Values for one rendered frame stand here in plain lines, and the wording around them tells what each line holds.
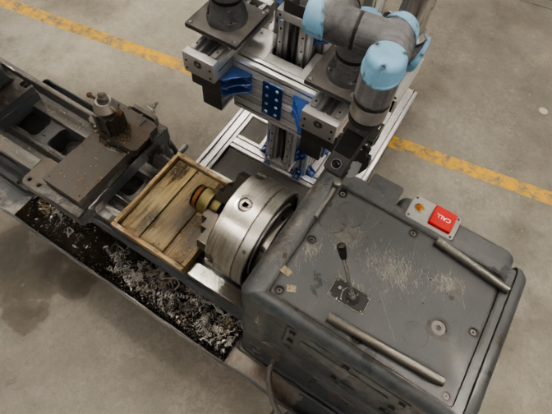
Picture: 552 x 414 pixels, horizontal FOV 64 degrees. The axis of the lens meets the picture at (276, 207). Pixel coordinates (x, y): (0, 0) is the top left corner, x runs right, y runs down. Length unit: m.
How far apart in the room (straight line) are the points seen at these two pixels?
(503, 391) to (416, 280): 1.52
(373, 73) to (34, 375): 2.11
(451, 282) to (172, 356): 1.52
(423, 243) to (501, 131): 2.23
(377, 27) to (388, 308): 0.61
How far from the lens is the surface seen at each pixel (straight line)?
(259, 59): 1.74
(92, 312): 2.46
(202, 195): 1.31
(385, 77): 0.80
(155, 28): 3.59
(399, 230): 1.17
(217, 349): 1.74
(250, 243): 1.14
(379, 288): 1.10
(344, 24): 0.90
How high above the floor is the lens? 2.25
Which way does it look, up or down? 61 degrees down
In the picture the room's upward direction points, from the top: 7 degrees clockwise
